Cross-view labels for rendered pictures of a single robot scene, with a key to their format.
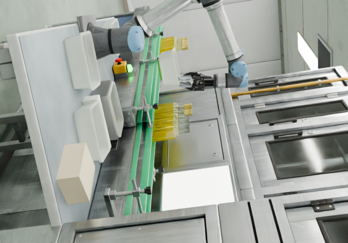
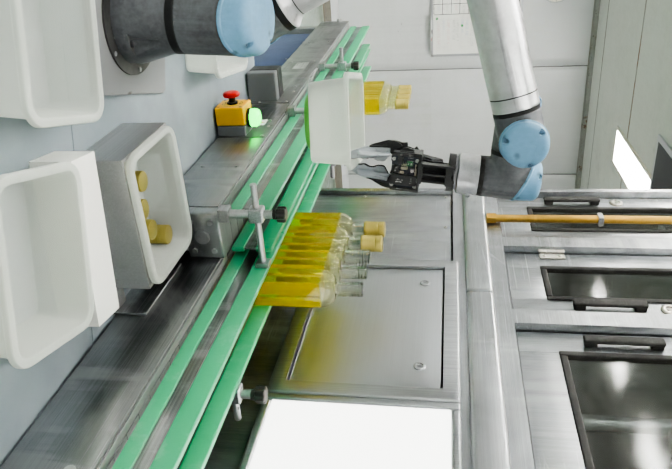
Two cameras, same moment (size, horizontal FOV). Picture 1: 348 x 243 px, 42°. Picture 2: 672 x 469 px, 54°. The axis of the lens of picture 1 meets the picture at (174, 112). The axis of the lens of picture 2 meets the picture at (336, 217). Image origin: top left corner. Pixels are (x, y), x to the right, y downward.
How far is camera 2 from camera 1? 101 cm
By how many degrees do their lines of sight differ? 5
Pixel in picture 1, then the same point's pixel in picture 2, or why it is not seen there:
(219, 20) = not seen: outside the picture
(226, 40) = (499, 53)
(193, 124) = (384, 274)
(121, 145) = (165, 306)
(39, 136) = not seen: outside the picture
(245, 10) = not seen: hidden behind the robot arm
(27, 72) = not seen: outside the picture
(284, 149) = (612, 387)
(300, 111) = (656, 285)
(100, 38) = not seen: outside the picture
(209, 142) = (412, 328)
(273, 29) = (570, 121)
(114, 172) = (105, 388)
